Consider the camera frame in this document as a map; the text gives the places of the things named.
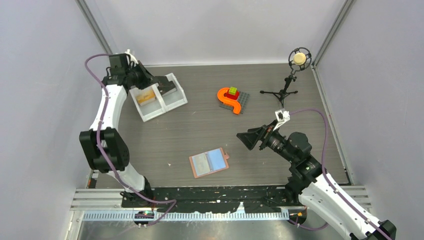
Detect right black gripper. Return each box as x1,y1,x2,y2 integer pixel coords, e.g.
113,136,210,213
236,120,296,164

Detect pink leather card holder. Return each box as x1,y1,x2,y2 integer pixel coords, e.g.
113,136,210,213
188,147,230,179

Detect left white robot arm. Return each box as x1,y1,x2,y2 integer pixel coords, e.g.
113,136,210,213
79,52,175,207

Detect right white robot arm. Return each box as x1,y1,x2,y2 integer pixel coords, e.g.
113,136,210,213
236,120,397,240

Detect black card box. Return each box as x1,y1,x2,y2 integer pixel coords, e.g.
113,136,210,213
157,81,177,96

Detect orange card box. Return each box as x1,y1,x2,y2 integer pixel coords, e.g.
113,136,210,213
135,88,156,106

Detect white two-compartment tray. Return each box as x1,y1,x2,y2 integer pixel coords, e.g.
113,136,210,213
129,73,188,122

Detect orange S-shaped toy track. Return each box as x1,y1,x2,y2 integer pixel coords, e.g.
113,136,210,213
217,87,242,115

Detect grey toy baseplate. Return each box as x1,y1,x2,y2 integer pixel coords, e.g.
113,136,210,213
219,92,250,114

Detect red toy brick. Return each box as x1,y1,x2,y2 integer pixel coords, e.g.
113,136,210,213
225,89,240,101

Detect black tripod mic stand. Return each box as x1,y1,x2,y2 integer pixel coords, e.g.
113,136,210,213
259,70,299,108

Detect green toy brick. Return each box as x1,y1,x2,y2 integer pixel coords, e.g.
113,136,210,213
227,87,238,96

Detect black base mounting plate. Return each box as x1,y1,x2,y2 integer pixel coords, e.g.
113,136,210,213
120,185,306,214

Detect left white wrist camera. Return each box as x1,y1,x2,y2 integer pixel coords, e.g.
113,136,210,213
124,49,139,66

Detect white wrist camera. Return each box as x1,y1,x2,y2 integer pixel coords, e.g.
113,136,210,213
273,108,290,131
124,49,139,66

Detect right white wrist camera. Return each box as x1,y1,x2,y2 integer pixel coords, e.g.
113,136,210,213
273,108,290,131

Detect microphone with shock mount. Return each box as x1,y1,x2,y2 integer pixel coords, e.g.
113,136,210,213
288,47,312,73

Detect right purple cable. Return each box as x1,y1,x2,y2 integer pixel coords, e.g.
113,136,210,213
288,107,395,240

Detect purple cable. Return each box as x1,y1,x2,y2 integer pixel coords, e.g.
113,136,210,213
288,107,395,240
84,53,178,228

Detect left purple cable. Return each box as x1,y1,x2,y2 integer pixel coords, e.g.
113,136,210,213
84,53,178,228

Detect aluminium frame rail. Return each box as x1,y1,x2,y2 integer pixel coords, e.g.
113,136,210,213
70,188,372,222

